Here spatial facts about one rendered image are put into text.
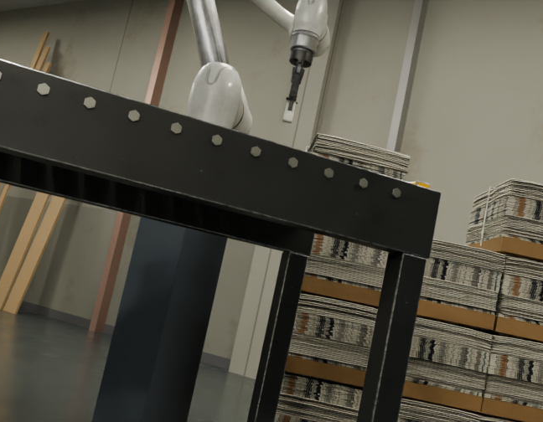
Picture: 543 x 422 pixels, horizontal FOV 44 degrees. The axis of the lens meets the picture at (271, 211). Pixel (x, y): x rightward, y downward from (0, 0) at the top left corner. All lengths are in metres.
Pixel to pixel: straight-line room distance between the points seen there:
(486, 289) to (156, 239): 0.98
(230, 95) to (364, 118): 3.02
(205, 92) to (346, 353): 0.90
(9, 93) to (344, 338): 1.25
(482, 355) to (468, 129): 2.90
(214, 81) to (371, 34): 3.32
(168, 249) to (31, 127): 1.10
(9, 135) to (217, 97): 1.23
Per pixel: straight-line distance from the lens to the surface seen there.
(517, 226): 2.11
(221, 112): 2.16
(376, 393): 1.18
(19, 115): 1.02
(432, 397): 2.03
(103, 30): 7.51
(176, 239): 2.04
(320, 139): 2.00
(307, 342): 1.95
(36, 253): 6.57
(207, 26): 2.51
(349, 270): 1.96
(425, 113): 4.94
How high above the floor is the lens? 0.55
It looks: 8 degrees up
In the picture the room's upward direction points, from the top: 12 degrees clockwise
